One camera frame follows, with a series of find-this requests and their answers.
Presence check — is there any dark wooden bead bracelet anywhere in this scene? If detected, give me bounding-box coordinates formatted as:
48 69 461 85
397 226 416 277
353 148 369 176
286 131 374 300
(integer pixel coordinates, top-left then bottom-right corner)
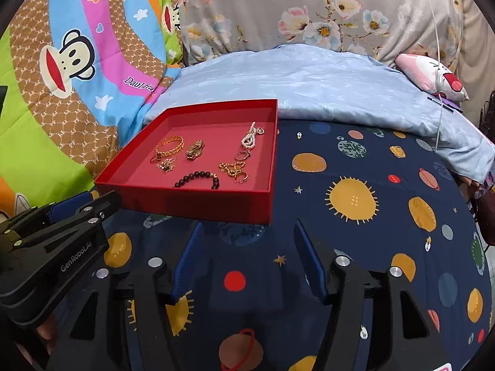
174 170 221 190

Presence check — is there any gold hoop earring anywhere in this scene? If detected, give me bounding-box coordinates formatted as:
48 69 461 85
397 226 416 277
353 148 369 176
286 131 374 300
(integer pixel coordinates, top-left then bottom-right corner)
235 172 248 183

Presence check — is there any gold bangle bracelet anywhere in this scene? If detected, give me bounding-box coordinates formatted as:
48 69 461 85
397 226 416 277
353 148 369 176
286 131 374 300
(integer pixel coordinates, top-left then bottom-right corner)
154 135 187 159

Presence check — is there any white pearl bracelet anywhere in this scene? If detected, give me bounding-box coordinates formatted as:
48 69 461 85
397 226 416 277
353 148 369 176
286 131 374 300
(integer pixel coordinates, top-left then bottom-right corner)
241 121 266 150

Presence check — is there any red jewelry tray box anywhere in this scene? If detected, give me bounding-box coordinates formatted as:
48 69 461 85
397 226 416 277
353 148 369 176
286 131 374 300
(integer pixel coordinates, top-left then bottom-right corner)
96 99 278 224

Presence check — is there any person left hand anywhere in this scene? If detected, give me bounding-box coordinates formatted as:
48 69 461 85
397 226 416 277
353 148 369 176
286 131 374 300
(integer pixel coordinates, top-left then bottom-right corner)
16 313 60 368

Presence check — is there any navy planet print bedsheet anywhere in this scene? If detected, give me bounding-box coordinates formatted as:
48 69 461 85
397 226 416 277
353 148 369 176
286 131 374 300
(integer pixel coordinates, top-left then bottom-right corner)
54 119 495 371

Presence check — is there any colourful monkey cartoon quilt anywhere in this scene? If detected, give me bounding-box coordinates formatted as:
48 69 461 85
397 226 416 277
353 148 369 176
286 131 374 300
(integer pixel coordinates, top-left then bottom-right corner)
1 0 182 220

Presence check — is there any light blue quilt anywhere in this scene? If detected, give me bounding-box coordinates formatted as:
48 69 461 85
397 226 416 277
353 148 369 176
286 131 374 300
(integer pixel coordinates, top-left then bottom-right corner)
144 45 494 183

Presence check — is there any grey floral blanket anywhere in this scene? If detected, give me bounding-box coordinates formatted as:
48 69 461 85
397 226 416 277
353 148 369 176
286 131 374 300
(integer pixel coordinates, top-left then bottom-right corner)
178 0 463 70

